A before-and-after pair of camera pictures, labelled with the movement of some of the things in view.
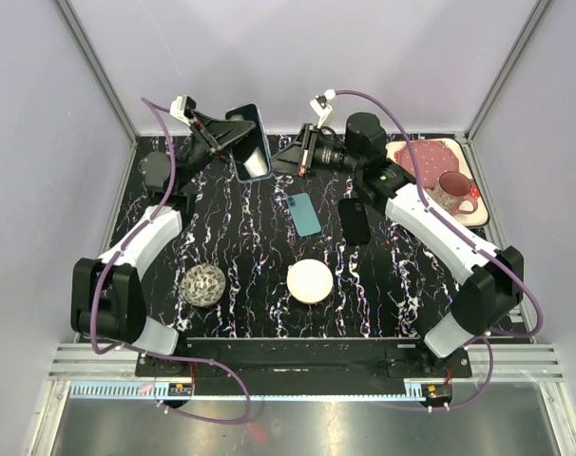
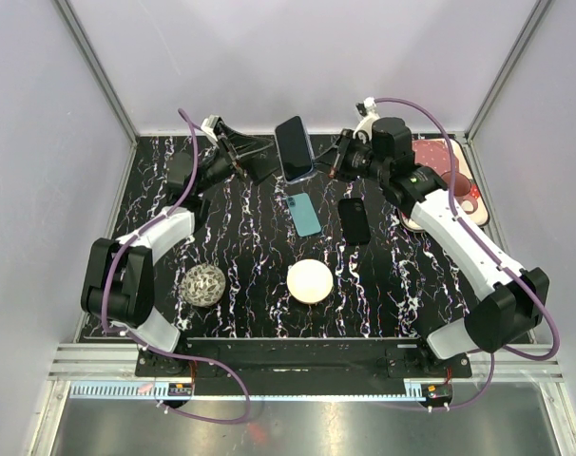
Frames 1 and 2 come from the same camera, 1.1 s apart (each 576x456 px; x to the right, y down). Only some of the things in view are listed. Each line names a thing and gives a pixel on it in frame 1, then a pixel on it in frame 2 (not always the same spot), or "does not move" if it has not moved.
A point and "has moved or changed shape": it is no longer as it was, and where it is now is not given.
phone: (355, 221) does not move
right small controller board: (436, 392) does not move
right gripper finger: (293, 154) -> (326, 147)
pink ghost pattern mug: (453, 188) does not move
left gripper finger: (226, 131) -> (260, 166)
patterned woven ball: (203, 284) does not move
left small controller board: (179, 389) does not move
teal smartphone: (304, 214) does not move
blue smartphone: (250, 151) has moved or changed shape
